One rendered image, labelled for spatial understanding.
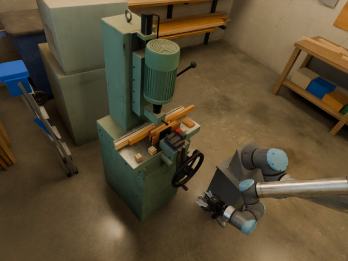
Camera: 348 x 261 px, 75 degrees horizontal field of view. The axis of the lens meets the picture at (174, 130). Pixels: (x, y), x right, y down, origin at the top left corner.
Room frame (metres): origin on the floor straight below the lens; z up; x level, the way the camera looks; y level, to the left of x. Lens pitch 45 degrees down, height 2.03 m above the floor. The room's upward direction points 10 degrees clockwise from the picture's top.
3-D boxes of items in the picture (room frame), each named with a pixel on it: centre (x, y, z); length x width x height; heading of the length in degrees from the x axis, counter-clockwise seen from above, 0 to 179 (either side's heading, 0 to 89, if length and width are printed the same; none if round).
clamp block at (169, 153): (0.97, -0.02, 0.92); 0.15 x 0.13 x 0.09; 141
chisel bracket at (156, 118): (1.10, 0.14, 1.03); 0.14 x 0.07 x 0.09; 51
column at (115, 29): (1.27, 0.36, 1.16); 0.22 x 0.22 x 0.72; 51
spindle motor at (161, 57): (1.09, 0.13, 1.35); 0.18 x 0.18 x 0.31
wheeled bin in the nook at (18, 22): (2.33, 1.72, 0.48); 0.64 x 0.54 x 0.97; 135
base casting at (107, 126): (1.17, 0.22, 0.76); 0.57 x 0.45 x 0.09; 51
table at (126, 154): (1.02, 0.05, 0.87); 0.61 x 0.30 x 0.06; 141
